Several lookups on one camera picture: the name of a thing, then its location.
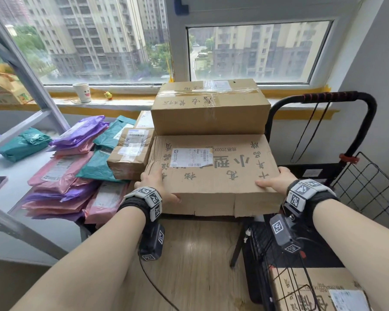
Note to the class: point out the yellow rubber duck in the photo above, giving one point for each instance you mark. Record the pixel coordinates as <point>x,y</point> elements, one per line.
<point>108,95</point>

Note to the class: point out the right marker wristband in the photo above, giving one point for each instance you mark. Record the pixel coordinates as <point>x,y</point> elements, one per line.
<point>314,197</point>

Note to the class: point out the person's right forearm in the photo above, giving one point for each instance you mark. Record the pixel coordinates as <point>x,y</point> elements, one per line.
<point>359,249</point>

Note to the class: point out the person's left forearm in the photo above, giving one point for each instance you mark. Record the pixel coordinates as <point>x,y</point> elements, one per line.
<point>84,265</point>

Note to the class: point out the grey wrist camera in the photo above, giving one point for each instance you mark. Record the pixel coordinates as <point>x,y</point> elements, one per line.
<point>285,234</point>
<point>152,242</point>

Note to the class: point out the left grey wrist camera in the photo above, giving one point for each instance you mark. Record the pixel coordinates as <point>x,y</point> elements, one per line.
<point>152,242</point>

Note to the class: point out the white metal shelf rack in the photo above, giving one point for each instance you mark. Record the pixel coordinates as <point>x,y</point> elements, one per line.
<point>35,77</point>

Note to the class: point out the colourful printed paper box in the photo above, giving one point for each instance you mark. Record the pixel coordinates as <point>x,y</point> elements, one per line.
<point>6,87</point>

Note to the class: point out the white paper cup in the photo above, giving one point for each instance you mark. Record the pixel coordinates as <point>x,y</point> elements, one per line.
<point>82,93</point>

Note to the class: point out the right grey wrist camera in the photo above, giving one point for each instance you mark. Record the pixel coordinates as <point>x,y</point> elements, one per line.
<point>285,234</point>

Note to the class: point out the person's right hand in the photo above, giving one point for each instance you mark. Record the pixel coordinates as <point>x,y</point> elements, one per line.
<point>282,181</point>

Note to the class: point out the blue tape patch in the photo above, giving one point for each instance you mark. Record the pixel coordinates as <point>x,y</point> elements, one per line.
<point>181,4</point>

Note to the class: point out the white framed window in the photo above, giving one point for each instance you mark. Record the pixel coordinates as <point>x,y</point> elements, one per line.
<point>178,45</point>

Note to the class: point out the left marker wristband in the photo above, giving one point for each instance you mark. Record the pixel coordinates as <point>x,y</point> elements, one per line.
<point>139,204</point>

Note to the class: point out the marker wristband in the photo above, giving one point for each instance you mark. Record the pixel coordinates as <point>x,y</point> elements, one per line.
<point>314,197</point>
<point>139,204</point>

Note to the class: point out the person's left hand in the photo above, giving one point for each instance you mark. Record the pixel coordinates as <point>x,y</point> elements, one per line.
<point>159,187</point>

